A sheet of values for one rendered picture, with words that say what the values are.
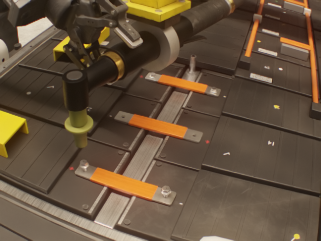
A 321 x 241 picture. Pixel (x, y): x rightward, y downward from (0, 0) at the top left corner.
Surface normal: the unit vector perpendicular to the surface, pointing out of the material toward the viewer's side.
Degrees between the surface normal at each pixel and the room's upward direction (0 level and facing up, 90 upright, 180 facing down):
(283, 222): 0
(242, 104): 0
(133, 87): 0
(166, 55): 90
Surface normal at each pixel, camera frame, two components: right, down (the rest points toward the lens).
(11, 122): 0.04, -0.79
